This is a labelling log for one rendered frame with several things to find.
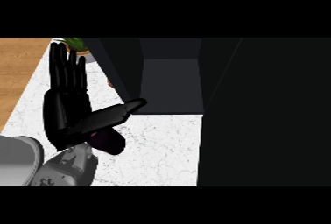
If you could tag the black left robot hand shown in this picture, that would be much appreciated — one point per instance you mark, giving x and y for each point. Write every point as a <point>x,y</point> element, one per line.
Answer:
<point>67,116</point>

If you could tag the dark wine bottle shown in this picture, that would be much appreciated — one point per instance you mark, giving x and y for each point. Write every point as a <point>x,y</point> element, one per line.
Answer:
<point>110,143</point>

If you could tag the dark grey open cabinet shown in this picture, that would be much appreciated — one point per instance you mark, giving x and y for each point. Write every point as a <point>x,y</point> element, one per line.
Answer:
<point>170,84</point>

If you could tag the small brown object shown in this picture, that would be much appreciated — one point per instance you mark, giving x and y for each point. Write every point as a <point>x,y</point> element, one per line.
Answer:
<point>110,83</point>

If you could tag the green potted plant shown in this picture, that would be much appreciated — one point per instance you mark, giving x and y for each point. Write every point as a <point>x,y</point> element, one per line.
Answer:
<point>77,43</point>

